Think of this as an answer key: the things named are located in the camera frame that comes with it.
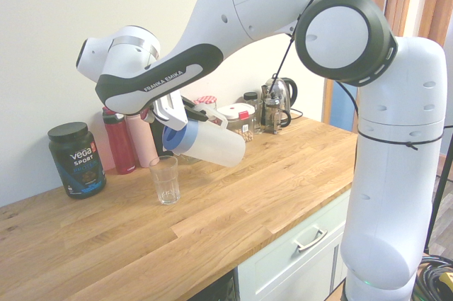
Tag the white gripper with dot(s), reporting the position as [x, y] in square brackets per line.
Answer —
[171, 109]

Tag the white pitcher with blue lid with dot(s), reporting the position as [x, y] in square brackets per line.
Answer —
[212, 145]

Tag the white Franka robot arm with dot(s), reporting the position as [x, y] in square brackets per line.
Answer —
[389, 120]

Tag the pink water bottle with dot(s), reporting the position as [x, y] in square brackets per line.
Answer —
[141, 141]

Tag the red water bottle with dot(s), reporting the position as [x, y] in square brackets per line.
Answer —
[120, 141]

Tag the jar with red checkered lid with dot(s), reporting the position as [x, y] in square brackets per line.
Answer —
[205, 101]

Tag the container with white lid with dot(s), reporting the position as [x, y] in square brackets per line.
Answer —
[235, 118]

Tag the black shaker bottle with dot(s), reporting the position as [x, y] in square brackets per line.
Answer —
[157, 138]

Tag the glass jar with black lid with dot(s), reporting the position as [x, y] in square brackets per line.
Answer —
[255, 113]

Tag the clear glass tumbler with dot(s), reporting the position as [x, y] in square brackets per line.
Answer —
[164, 180]

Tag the glass french press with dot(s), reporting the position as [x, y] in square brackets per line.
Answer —
[276, 117]

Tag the steel electric kettle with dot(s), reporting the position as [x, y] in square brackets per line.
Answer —
[286, 88]

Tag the black Vega protein tub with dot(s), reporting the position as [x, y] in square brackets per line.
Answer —
[77, 163]

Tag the dark appliance under counter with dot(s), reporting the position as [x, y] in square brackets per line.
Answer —
[224, 287]

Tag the white kitchen cabinet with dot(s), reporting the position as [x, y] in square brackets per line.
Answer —
[290, 272]

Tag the black stand pole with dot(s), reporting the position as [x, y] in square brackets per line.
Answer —
[440, 194]

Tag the yellow power box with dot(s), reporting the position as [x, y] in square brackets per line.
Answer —
[446, 285]

